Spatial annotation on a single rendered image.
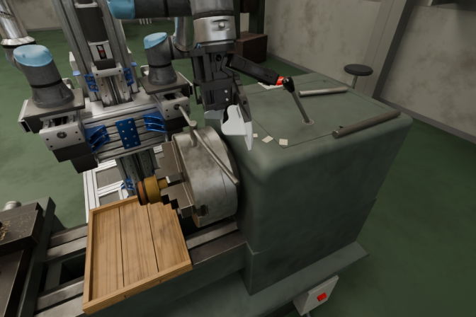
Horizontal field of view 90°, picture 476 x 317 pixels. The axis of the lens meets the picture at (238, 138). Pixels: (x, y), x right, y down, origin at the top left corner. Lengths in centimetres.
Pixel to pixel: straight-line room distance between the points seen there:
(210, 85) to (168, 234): 63
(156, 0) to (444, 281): 220
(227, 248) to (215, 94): 59
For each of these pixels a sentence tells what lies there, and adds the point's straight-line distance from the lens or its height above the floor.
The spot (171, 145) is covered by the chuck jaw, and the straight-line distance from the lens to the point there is 78.
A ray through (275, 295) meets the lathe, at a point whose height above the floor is 54.
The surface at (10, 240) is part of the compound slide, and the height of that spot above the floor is 102.
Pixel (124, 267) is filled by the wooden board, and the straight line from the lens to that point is 92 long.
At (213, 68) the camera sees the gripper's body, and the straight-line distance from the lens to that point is 47.
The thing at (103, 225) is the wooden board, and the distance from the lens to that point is 105.
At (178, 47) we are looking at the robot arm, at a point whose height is 135.
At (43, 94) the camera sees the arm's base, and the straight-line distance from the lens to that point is 130.
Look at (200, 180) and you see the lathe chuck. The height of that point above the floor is 118.
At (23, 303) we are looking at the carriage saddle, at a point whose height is 92.
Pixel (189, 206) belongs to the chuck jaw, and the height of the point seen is 111.
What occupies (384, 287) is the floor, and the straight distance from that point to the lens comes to 201.
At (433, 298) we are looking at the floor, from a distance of 213.
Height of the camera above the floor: 165
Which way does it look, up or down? 35 degrees down
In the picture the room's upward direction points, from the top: straight up
